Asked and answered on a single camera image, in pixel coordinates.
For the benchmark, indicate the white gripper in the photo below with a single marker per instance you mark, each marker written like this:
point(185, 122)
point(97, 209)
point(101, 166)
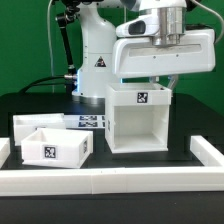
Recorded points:
point(138, 57)

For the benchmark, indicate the white drawer cabinet frame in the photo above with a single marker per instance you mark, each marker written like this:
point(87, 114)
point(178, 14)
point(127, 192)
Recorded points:
point(137, 117)

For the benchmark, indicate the white drawer box front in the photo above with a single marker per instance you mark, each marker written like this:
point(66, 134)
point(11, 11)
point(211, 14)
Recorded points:
point(57, 148)

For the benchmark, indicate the white drawer box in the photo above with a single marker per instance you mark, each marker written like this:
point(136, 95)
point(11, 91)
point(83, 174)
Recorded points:
point(24, 125)
point(57, 148)

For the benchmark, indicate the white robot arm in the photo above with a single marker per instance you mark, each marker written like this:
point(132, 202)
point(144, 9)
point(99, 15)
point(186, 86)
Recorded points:
point(99, 22)

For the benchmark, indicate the white drawer box rear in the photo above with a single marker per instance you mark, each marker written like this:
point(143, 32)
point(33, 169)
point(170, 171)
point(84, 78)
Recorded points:
point(24, 125)

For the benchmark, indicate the marker sheet on table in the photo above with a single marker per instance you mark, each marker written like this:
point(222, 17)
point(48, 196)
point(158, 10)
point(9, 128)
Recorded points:
point(85, 121)

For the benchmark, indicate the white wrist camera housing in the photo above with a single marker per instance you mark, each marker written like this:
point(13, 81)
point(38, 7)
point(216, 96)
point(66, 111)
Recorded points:
point(144, 25)

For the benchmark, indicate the white right barrier rail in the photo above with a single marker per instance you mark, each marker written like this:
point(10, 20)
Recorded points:
point(205, 152)

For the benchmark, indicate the white barrier rail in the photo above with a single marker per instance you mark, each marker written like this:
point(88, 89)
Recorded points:
point(4, 150)
point(106, 181)
point(205, 152)

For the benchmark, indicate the black camera stand pole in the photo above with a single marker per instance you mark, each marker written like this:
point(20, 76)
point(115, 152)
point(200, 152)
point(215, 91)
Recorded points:
point(63, 19)

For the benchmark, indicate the white front barrier rail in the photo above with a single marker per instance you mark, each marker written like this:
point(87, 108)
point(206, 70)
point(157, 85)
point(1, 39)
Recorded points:
point(106, 181)

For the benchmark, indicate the white left barrier rail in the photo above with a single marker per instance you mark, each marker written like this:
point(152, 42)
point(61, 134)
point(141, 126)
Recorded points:
point(4, 150)

